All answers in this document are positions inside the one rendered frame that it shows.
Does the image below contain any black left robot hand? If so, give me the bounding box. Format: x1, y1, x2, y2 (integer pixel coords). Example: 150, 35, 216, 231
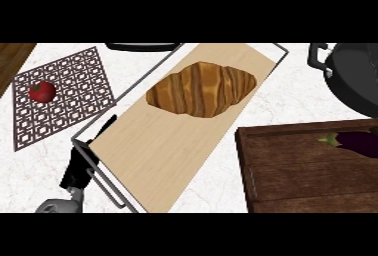
58, 114, 120, 191

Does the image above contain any brown croissant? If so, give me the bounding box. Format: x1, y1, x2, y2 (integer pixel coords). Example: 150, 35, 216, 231
145, 60, 259, 119

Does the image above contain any dark wooden tray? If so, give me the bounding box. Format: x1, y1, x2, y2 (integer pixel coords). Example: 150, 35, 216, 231
234, 118, 378, 214

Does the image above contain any red tomato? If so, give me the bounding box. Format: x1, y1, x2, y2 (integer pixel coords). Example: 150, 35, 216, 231
29, 80, 58, 104

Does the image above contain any brown lattice placemat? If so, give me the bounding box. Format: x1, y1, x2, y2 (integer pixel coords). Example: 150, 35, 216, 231
13, 46, 119, 153

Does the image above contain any brown wooden panel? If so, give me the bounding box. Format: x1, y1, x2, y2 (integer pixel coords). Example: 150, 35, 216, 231
0, 42, 39, 98

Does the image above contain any black rounded object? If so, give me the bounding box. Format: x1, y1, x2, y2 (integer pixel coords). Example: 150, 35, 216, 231
106, 42, 179, 52

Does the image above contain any purple eggplant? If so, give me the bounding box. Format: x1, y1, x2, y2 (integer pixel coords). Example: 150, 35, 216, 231
318, 130, 378, 160

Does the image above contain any pale wood wire-framed shelf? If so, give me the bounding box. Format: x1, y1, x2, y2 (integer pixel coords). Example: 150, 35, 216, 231
70, 42, 292, 214

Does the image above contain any black pot with handle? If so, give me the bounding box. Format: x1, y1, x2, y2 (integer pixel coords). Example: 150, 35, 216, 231
306, 42, 378, 120

